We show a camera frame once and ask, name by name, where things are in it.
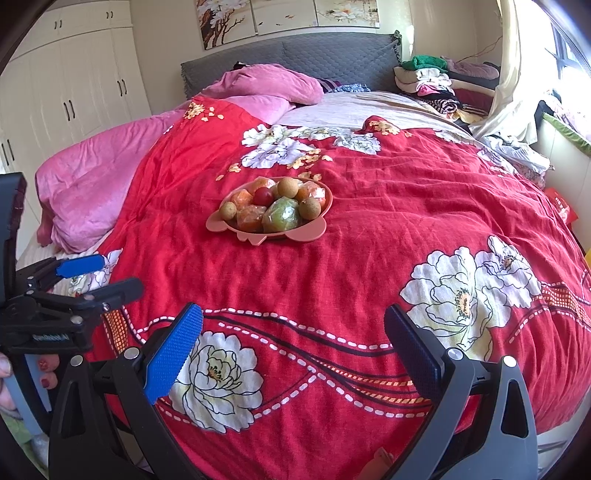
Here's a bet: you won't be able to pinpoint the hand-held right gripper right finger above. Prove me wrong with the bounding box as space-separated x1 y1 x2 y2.
385 304 540 480

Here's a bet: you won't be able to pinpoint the white crumpled clothes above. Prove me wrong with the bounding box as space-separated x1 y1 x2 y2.
480 134 552 174

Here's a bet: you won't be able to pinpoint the green-edged sill cushion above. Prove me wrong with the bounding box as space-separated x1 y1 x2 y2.
540 113 591 155

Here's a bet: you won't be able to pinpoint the person's left hand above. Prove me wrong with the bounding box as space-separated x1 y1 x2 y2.
0 353 60 411

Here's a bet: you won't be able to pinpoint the mauve folded garment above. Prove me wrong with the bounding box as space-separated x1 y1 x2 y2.
441 56 500 79

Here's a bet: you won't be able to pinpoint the large green fruit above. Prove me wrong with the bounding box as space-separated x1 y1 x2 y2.
262 197 302 233

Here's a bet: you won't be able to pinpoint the red floral blanket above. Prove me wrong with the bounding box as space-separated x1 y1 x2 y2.
69 97 591 480

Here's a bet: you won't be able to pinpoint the dark hanging garment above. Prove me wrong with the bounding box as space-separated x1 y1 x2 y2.
536 90 561 139

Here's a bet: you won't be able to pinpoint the fish painting panel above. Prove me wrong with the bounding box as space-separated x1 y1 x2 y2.
252 0 319 35

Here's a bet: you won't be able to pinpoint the green folded garment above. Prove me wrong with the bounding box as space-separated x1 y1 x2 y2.
401 55 448 71

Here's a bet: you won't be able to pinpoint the stack of folded clothes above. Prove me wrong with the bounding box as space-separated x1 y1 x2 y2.
393 68 462 116

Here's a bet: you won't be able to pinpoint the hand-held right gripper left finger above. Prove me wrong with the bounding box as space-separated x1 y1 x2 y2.
47 302 205 480

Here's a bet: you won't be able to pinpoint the salmon pink plastic plate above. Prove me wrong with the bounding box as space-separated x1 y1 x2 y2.
206 176 332 245

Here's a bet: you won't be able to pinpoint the tree branch painting panel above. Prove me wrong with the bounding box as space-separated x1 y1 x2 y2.
196 0 257 51

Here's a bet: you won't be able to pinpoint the cream curtain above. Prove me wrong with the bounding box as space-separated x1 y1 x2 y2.
468 0 561 141

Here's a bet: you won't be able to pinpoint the white wardrobe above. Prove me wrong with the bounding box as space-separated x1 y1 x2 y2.
0 0 152 222

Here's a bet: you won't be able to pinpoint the pink fleece blanket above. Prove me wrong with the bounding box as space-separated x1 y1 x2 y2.
35 64 325 254

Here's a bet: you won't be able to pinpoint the white striped bed sheet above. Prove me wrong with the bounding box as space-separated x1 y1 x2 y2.
16 228 112 296

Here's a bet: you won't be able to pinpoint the person's left forearm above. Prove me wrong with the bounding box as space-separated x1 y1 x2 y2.
0 408 49 478

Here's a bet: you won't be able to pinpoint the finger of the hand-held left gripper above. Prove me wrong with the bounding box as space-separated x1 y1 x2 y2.
18 277 145 326
16 254 106 291

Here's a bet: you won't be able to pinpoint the red box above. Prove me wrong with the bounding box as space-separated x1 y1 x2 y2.
545 187 578 224

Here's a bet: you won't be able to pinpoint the grey quilted headboard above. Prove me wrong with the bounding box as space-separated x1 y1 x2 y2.
180 31 402 99

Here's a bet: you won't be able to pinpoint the beige blanket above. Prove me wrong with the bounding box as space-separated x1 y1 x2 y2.
276 91 472 137

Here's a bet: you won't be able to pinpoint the window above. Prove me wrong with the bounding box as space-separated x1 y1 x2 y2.
549 0 591 88

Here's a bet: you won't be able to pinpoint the dark red folded cloth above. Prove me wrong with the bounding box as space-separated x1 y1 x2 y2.
455 88 495 114

